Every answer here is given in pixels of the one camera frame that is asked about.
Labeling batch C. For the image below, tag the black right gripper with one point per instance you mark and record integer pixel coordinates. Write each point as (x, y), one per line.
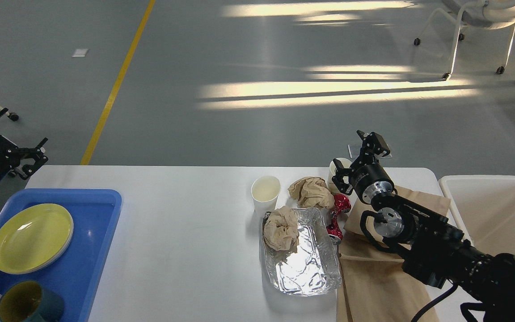
(368, 177)

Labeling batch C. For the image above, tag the yellow round plate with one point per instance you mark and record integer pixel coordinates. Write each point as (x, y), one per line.
(46, 213)

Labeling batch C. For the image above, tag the brown paper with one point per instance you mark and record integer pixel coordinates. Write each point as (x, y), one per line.
(280, 230)

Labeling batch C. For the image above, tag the aluminium foil tray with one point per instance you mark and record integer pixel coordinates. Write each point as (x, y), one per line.
(309, 267)

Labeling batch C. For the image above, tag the brown paper bag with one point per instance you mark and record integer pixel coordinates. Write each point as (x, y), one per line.
(374, 287)

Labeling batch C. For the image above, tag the dark green mug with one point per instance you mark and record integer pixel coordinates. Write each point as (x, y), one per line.
(29, 301)

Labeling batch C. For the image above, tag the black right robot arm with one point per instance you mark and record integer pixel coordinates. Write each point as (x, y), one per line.
(433, 251)

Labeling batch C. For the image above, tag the crumpled brown paper ball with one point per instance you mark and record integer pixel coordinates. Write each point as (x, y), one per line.
(311, 192)

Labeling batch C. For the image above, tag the white round plate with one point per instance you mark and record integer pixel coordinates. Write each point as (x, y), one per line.
(31, 247)

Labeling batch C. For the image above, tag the blue plastic tray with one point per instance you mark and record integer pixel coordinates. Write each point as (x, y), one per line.
(75, 275)

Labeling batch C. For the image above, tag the white plastic bin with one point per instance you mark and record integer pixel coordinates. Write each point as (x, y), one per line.
(483, 207)

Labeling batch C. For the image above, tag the white chair on casters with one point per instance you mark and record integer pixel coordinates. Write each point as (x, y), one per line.
(484, 14)

